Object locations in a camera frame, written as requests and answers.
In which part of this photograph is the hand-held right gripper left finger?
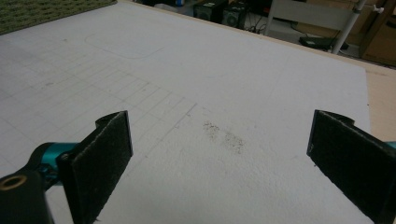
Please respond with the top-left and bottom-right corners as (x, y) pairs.
(57, 110), (134, 224)

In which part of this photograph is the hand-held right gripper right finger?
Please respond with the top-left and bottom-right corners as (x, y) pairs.
(306, 109), (396, 224)

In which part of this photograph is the green woven basket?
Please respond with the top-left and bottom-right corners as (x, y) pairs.
(0, 0), (119, 35)

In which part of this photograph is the cardboard box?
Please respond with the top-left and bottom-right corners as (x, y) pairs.
(361, 0), (396, 67)
(295, 0), (377, 46)

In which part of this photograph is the black flat device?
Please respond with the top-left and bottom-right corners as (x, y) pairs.
(298, 35), (350, 52)

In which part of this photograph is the white foam mat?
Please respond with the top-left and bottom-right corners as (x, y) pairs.
(0, 1), (375, 224)

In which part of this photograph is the black computer tower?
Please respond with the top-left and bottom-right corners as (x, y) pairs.
(192, 0), (230, 24)
(221, 3), (250, 30)

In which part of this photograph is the white desk frame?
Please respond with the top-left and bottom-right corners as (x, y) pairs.
(263, 0), (386, 55)

